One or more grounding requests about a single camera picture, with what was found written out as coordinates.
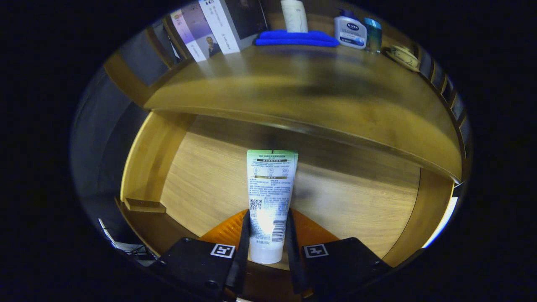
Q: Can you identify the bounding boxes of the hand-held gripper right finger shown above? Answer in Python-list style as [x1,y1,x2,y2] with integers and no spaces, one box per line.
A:
[287,208,393,296]

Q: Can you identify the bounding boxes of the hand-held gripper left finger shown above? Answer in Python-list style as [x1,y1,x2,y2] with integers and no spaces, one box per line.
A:
[149,209,252,300]

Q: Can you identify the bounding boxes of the white green tube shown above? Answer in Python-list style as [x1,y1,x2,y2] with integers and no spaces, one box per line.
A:
[246,149,299,265]

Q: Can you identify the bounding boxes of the wooden drawer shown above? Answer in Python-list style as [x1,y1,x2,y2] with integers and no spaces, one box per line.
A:
[120,110,456,294]

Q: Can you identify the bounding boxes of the wooden countertop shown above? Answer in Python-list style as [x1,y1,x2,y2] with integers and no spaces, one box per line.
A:
[143,42,463,183]

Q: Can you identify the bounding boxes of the wooden cabinet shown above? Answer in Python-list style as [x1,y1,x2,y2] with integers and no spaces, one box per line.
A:
[101,0,474,185]

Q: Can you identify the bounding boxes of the blue folded cloth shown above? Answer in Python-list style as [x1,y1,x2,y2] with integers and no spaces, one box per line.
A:
[254,29,339,47]

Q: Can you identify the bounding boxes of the beige lidded ceramic cup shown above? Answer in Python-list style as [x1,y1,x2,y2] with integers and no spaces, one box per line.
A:
[385,45,421,72]

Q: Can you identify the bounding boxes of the small white blue-pump bottle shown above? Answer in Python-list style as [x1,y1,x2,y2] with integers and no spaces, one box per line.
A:
[334,8,368,50]

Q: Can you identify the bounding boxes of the white book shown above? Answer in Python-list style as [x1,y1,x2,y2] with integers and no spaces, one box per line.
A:
[198,0,269,55]

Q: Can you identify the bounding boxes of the purple book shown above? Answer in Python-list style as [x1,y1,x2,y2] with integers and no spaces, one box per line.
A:
[170,2,223,62]

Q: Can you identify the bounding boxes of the teal bottle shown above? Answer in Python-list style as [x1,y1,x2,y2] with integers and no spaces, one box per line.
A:
[363,18,382,53]

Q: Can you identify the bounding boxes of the white pump bottle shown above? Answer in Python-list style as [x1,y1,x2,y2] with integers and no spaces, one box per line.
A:
[280,0,309,33]

